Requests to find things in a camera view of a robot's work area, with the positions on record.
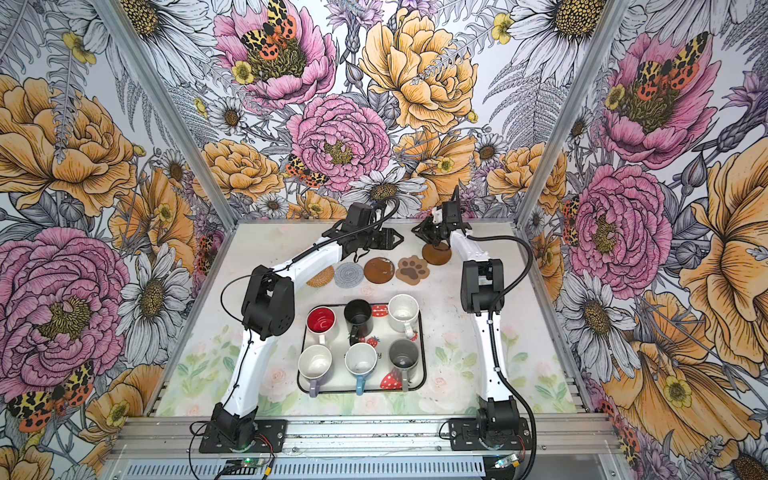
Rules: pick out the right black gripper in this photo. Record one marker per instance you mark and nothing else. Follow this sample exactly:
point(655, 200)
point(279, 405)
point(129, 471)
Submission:
point(425, 230)

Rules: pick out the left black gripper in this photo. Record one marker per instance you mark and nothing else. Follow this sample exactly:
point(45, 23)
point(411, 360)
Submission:
point(387, 239)

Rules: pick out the matte brown wooden coaster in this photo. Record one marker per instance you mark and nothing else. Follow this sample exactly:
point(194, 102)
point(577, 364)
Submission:
point(437, 255)

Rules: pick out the glossy brown wooden coaster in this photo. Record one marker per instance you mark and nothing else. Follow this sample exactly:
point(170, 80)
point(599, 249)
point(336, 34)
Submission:
point(379, 270)

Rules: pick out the grey crochet coaster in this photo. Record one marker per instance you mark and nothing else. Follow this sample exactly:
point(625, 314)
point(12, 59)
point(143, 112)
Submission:
point(348, 275)

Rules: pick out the cork paw print coaster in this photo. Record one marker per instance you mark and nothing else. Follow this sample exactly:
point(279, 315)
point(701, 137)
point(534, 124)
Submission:
point(412, 270)

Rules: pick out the woven rattan coaster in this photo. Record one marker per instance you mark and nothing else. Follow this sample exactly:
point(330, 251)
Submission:
point(324, 277)

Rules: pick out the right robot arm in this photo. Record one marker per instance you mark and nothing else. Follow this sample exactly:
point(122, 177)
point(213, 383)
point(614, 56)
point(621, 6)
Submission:
point(481, 296)

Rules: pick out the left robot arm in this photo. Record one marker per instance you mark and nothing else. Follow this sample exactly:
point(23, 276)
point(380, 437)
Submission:
point(269, 308)

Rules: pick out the black mug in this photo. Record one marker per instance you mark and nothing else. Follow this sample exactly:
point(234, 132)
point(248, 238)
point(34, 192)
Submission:
point(358, 315)

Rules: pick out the red interior mug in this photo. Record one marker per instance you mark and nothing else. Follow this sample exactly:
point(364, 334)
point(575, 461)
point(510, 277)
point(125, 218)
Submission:
point(321, 325)

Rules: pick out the white tray with strawberries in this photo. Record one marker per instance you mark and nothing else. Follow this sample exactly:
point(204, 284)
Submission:
point(381, 338)

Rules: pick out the grey mug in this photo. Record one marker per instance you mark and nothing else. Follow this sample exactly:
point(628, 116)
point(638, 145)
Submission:
point(404, 357)

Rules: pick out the right small circuit board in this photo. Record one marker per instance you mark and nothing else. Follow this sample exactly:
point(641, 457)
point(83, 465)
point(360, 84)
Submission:
point(509, 461)

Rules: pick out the green circuit board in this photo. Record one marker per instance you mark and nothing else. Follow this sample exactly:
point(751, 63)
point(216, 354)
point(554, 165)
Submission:
point(247, 467)

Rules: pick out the white mug blue handle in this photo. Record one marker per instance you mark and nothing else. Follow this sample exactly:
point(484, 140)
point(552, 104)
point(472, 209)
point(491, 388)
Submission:
point(360, 361)

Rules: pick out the white mug purple handle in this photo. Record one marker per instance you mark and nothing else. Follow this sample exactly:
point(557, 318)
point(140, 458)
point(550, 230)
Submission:
point(315, 365)

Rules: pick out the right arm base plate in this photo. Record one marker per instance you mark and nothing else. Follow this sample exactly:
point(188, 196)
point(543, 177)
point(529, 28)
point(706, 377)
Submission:
point(465, 434)

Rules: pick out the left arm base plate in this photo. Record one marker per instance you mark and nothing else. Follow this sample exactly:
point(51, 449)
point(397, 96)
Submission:
point(264, 435)

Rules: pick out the aluminium front rail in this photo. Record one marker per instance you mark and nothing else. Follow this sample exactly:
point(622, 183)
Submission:
point(168, 438)

